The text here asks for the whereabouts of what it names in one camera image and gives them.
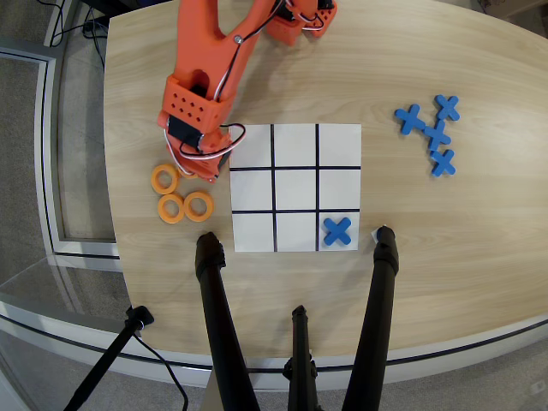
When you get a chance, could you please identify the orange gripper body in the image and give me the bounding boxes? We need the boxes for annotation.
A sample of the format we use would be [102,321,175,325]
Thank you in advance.
[156,110,235,175]

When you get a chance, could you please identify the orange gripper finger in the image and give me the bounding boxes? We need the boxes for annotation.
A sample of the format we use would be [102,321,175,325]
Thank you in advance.
[188,167,221,184]

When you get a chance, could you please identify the white tic-tac-toe grid sheet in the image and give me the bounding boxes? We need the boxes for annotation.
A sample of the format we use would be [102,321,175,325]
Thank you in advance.
[228,123,363,253]

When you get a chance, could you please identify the blue cross piece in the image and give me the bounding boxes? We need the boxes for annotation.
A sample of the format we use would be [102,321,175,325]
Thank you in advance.
[430,148,457,177]
[423,119,453,152]
[434,94,461,122]
[394,104,427,136]
[322,216,353,247]

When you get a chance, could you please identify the thick black tripod leg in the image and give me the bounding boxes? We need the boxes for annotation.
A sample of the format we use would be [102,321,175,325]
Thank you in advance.
[340,225,401,411]
[194,231,262,411]

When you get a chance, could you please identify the thin black tripod leg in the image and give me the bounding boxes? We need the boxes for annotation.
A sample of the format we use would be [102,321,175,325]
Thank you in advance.
[282,305,323,411]

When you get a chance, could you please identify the slim black stand pole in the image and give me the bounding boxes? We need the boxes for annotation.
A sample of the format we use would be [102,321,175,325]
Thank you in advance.
[62,305,156,411]

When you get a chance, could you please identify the white and black robot cable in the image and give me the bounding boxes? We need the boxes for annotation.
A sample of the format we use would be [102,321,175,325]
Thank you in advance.
[164,0,333,177]

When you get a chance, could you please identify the grey metal glass frame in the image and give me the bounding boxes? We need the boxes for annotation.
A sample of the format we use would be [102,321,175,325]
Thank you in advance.
[0,36,123,263]

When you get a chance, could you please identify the black floor cables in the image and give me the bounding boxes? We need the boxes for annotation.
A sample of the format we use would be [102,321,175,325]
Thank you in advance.
[42,0,109,72]

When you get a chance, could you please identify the black stand cable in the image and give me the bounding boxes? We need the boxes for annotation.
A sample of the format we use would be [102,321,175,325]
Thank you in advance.
[132,332,190,411]

